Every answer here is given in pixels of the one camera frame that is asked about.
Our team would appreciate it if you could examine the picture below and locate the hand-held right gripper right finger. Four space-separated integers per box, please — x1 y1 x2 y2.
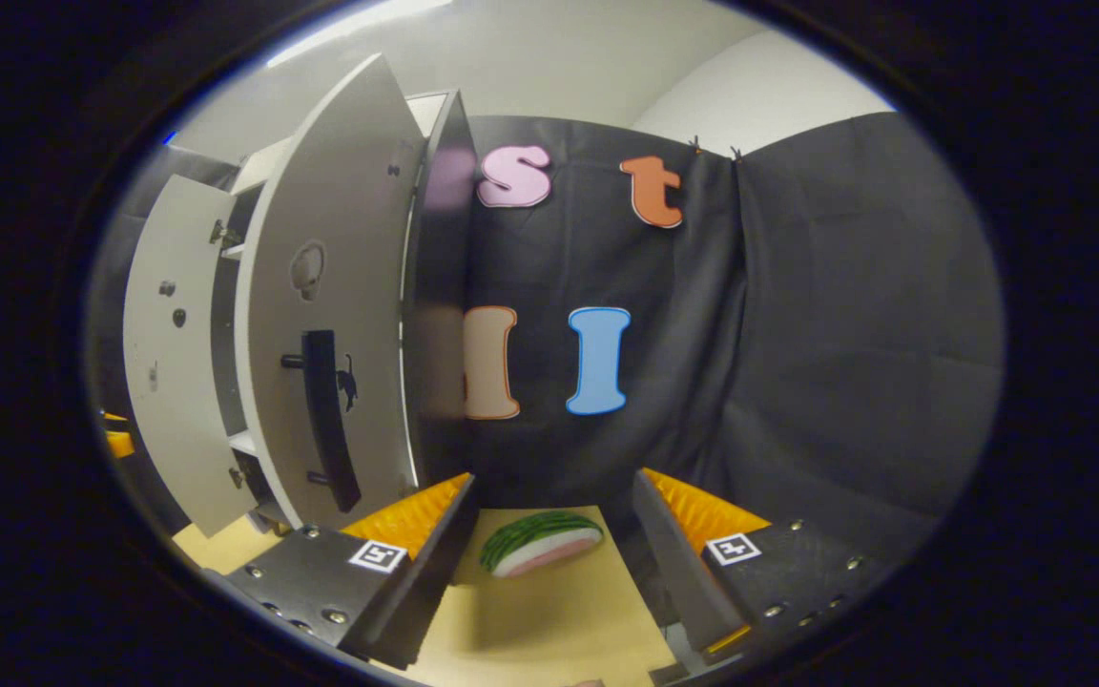
632 468 886 667

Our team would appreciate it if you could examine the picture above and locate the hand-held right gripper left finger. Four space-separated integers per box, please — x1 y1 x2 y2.
225 472 481 671

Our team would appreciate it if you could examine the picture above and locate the white cabinet door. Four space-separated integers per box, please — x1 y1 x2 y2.
123 175 259 538
235 54 426 531

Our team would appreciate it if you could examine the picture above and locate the white cabinet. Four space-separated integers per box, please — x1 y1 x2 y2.
211 89 479 535

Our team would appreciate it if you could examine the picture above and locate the toy watermelon slice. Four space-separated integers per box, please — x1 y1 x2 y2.
480 510 605 578

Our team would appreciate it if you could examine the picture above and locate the black right door handle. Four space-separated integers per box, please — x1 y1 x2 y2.
280 329 363 513

